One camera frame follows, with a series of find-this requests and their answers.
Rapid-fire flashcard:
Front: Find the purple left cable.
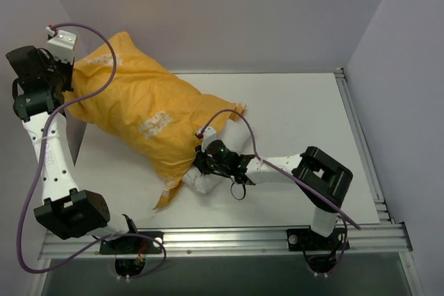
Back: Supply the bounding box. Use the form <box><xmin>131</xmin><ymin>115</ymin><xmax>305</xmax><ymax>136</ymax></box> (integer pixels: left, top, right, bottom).
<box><xmin>15</xmin><ymin>21</ymin><xmax>167</xmax><ymax>273</ymax></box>

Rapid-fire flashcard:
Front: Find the white pillow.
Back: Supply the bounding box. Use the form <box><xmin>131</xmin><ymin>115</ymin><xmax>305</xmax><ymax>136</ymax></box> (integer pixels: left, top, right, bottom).
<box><xmin>182</xmin><ymin>119</ymin><xmax>254</xmax><ymax>195</ymax></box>

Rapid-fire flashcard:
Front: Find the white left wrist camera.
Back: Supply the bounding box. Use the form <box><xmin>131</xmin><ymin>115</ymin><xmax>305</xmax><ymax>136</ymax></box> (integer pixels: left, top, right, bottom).
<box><xmin>46</xmin><ymin>30</ymin><xmax>77</xmax><ymax>65</ymax></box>

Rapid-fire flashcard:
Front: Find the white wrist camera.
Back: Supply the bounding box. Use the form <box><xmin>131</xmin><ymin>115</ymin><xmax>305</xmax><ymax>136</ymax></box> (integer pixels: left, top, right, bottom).
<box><xmin>46</xmin><ymin>30</ymin><xmax>77</xmax><ymax>65</ymax></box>
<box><xmin>195</xmin><ymin>126</ymin><xmax>217</xmax><ymax>152</ymax></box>

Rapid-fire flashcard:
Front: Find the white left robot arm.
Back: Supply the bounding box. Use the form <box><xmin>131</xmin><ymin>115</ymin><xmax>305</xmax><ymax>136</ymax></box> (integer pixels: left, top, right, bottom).
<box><xmin>6</xmin><ymin>46</ymin><xmax>140</xmax><ymax>254</ymax></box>

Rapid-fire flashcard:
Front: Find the yellow pillowcase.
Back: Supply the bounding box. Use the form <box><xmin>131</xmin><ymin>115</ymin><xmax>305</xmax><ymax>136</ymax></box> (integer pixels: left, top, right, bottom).
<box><xmin>65</xmin><ymin>32</ymin><xmax>245</xmax><ymax>209</ymax></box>

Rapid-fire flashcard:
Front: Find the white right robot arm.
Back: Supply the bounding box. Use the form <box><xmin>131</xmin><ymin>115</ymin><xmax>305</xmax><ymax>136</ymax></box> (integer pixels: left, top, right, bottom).
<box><xmin>194</xmin><ymin>139</ymin><xmax>360</xmax><ymax>250</ymax></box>

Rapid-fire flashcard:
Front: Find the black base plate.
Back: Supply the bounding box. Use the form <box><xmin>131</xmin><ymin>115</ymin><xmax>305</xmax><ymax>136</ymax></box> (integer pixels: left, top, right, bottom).
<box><xmin>286</xmin><ymin>227</ymin><xmax>345</xmax><ymax>252</ymax></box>
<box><xmin>99</xmin><ymin>231</ymin><xmax>164</xmax><ymax>255</ymax></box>

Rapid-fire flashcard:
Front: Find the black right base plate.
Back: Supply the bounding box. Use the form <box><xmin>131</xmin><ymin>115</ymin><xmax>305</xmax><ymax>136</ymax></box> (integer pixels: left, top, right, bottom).
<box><xmin>286</xmin><ymin>227</ymin><xmax>345</xmax><ymax>252</ymax></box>

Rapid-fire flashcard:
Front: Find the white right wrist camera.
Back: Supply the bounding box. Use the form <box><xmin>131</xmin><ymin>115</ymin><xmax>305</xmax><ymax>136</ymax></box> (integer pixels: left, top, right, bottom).
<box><xmin>195</xmin><ymin>126</ymin><xmax>217</xmax><ymax>152</ymax></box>

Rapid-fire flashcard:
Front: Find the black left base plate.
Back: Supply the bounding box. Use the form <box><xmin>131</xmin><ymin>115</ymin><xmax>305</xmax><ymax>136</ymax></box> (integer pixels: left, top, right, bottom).
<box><xmin>99</xmin><ymin>231</ymin><xmax>164</xmax><ymax>255</ymax></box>

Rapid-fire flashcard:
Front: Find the aluminium right side rail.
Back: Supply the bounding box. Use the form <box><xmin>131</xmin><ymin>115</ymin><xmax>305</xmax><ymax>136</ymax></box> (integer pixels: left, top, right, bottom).
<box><xmin>334</xmin><ymin>68</ymin><xmax>395</xmax><ymax>224</ymax></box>

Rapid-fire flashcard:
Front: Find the aluminium front rail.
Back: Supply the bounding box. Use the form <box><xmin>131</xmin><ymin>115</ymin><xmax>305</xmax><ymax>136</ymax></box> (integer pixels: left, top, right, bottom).
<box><xmin>33</xmin><ymin>225</ymin><xmax>413</xmax><ymax>259</ymax></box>

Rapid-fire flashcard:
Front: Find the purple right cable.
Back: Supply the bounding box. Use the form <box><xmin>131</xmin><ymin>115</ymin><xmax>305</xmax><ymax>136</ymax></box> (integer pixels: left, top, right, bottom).
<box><xmin>197</xmin><ymin>108</ymin><xmax>361</xmax><ymax>231</ymax></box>

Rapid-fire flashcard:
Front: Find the aluminium rail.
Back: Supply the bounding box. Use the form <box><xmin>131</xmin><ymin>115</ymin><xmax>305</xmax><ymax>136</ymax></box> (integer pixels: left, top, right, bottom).
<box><xmin>33</xmin><ymin>225</ymin><xmax>413</xmax><ymax>259</ymax></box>
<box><xmin>334</xmin><ymin>68</ymin><xmax>395</xmax><ymax>224</ymax></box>
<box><xmin>171</xmin><ymin>68</ymin><xmax>345</xmax><ymax>76</ymax></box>

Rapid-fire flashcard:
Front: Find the purple cable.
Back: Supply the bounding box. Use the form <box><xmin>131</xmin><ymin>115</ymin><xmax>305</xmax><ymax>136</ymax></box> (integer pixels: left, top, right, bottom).
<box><xmin>197</xmin><ymin>108</ymin><xmax>361</xmax><ymax>231</ymax></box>
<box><xmin>15</xmin><ymin>21</ymin><xmax>167</xmax><ymax>273</ymax></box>

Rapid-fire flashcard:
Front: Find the aluminium back rail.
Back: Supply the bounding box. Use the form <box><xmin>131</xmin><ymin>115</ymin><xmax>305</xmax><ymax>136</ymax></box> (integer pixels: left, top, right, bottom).
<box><xmin>171</xmin><ymin>68</ymin><xmax>345</xmax><ymax>76</ymax></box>

